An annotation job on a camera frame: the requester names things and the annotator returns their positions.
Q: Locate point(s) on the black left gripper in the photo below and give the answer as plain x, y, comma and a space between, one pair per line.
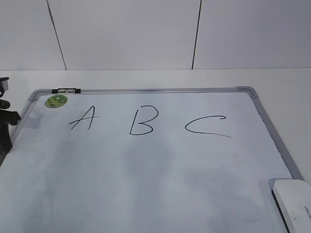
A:
6, 118

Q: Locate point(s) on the white whiteboard eraser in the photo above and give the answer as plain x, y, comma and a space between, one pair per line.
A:
294, 200

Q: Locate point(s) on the round green magnet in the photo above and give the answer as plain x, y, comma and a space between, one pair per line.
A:
56, 101

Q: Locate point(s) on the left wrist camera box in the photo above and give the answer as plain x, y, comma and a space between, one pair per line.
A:
3, 85

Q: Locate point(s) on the white board with grey frame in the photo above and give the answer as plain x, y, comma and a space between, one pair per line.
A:
145, 161

